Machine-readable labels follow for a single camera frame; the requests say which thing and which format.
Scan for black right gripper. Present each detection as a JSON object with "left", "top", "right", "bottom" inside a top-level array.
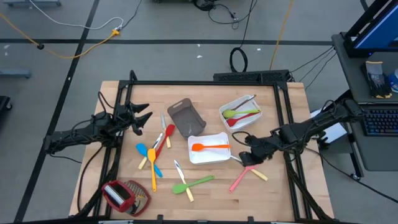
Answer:
[{"left": 248, "top": 136, "right": 276, "bottom": 169}]

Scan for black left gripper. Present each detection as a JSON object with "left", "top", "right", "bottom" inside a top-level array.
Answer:
[{"left": 114, "top": 101, "right": 154, "bottom": 136}]

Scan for cream-handled steel knife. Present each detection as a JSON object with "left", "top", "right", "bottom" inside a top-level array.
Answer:
[
  {"left": 137, "top": 133, "right": 164, "bottom": 170},
  {"left": 230, "top": 154, "right": 269, "bottom": 182},
  {"left": 160, "top": 111, "right": 172, "bottom": 149},
  {"left": 173, "top": 159, "right": 195, "bottom": 203}
]

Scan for pink silicone spatula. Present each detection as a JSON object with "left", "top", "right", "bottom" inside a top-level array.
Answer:
[{"left": 229, "top": 165, "right": 258, "bottom": 194}]

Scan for red silicone spatula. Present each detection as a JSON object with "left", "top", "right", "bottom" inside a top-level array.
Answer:
[{"left": 154, "top": 124, "right": 176, "bottom": 160}]

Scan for yellow silicone spatula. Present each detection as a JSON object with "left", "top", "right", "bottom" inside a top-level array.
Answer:
[{"left": 147, "top": 148, "right": 158, "bottom": 193}]

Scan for red silicone spoon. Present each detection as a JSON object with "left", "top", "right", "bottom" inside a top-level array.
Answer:
[{"left": 226, "top": 112, "right": 259, "bottom": 128}]

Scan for light green silicone spoon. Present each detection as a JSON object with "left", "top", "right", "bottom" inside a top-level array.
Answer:
[{"left": 222, "top": 108, "right": 262, "bottom": 119}]

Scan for orange spoon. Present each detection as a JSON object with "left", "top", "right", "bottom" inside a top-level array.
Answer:
[{"left": 191, "top": 142, "right": 232, "bottom": 152}]

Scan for green silicone spatula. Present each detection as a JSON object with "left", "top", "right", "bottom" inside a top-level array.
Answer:
[{"left": 172, "top": 174, "right": 216, "bottom": 195}]

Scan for grey translucent plastic bin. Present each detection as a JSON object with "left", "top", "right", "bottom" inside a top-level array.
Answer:
[{"left": 167, "top": 98, "right": 207, "bottom": 139}]

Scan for red box grater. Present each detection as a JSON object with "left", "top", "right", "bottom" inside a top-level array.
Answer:
[{"left": 101, "top": 179, "right": 152, "bottom": 218}]

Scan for white box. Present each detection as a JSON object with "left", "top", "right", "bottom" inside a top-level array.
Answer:
[{"left": 310, "top": 107, "right": 341, "bottom": 144}]

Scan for black perforated power strip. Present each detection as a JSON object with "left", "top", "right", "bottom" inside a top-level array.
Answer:
[{"left": 213, "top": 69, "right": 290, "bottom": 83}]

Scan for grey computer desk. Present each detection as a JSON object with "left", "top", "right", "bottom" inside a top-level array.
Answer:
[{"left": 331, "top": 32, "right": 398, "bottom": 172}]

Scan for black floor device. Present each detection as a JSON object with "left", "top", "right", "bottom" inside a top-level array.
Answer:
[{"left": 192, "top": 0, "right": 218, "bottom": 12}]

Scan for black backlit keyboard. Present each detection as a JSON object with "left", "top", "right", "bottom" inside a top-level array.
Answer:
[{"left": 361, "top": 108, "right": 398, "bottom": 137}]

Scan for grey metal stand foot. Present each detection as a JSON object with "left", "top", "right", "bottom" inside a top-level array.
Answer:
[
  {"left": 2, "top": 0, "right": 62, "bottom": 7},
  {"left": 0, "top": 68, "right": 32, "bottom": 79}
]

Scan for black chair base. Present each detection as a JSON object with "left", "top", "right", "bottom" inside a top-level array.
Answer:
[{"left": 0, "top": 95, "right": 13, "bottom": 111}]

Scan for black work gloves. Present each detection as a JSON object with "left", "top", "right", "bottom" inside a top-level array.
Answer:
[{"left": 360, "top": 60, "right": 393, "bottom": 100}]

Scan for white blue wipes tub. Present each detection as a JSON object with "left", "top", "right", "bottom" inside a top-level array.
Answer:
[{"left": 387, "top": 68, "right": 398, "bottom": 93}]

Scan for computer monitor on stand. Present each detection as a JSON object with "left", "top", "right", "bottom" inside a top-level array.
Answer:
[{"left": 343, "top": 0, "right": 398, "bottom": 58}]

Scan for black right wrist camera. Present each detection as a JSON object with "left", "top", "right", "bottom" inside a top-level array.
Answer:
[{"left": 238, "top": 151, "right": 256, "bottom": 167}]

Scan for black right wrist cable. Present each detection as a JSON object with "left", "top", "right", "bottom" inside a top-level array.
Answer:
[{"left": 231, "top": 130, "right": 251, "bottom": 147}]

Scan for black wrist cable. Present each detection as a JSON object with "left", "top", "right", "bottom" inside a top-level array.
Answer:
[
  {"left": 231, "top": 130, "right": 251, "bottom": 147},
  {"left": 97, "top": 90, "right": 116, "bottom": 110}
]

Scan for white plastic handled bin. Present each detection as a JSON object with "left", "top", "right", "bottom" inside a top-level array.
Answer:
[
  {"left": 218, "top": 94, "right": 263, "bottom": 133},
  {"left": 187, "top": 132, "right": 231, "bottom": 166}
]

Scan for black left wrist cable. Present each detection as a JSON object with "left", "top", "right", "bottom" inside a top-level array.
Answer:
[{"left": 97, "top": 90, "right": 116, "bottom": 110}]

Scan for black arm base cable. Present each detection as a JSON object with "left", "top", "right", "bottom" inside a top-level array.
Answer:
[{"left": 76, "top": 145, "right": 105, "bottom": 214}]

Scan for yellow floor extension cable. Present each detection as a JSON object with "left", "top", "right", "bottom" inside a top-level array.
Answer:
[{"left": 0, "top": 12, "right": 121, "bottom": 60}]

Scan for coiled black floor cable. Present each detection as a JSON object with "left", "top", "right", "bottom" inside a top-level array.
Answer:
[{"left": 229, "top": 0, "right": 259, "bottom": 73}]

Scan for white floor cable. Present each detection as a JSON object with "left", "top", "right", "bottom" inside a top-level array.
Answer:
[{"left": 27, "top": 0, "right": 124, "bottom": 31}]

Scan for black desk cables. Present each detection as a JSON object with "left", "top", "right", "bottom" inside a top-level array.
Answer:
[{"left": 289, "top": 45, "right": 338, "bottom": 91}]

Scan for yellow hanging cord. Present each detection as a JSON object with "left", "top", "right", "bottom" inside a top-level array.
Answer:
[{"left": 269, "top": 0, "right": 295, "bottom": 71}]

